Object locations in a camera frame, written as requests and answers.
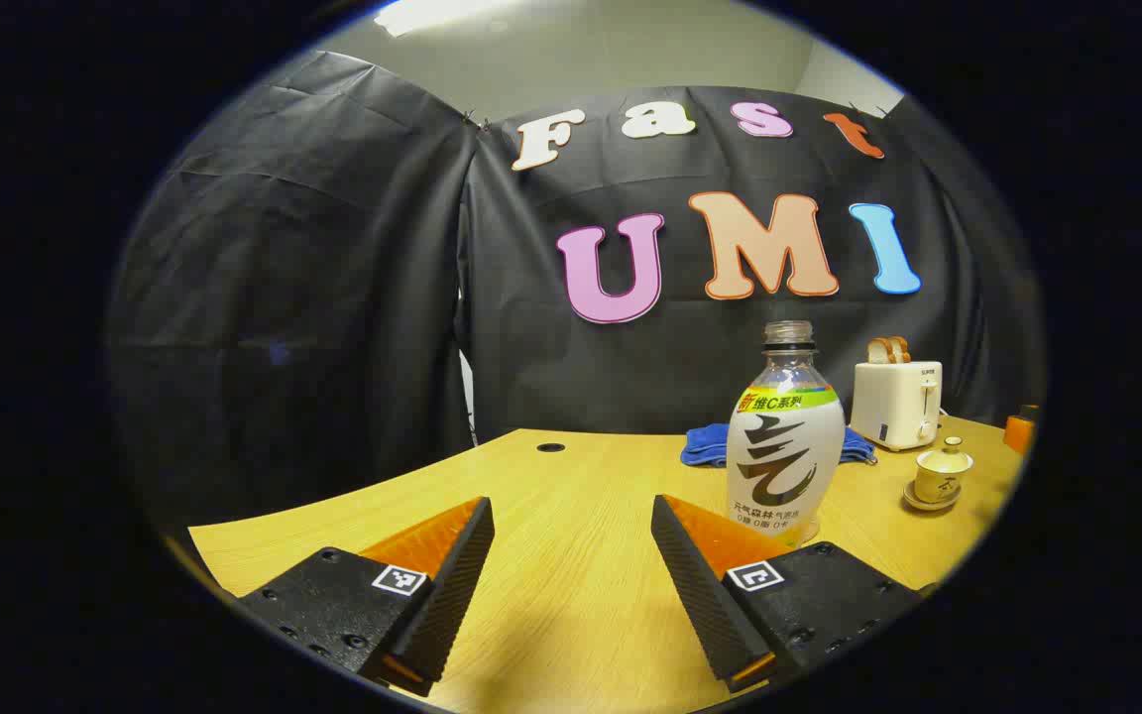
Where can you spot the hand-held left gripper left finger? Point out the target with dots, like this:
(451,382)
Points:
(452,585)

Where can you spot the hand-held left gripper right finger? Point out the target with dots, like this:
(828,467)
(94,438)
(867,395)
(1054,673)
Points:
(700,585)

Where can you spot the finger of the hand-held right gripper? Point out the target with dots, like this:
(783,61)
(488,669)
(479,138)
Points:
(1017,433)

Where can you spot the cream ceramic teacup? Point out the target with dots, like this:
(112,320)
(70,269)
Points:
(938,486)

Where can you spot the clear plastic water bottle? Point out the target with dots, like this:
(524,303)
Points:
(784,456)

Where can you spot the cream ceramic saucer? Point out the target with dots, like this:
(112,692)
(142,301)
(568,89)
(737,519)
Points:
(928,506)

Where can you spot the cream toaster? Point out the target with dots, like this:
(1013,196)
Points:
(893,402)

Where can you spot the blue towel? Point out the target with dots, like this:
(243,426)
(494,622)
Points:
(705,444)

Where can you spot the toasted bread slice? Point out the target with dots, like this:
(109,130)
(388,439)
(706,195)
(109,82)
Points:
(901,348)
(878,352)

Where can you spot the black backdrop cloth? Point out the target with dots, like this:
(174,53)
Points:
(333,297)

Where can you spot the ceiling light panel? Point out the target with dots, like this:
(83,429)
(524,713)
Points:
(432,14)

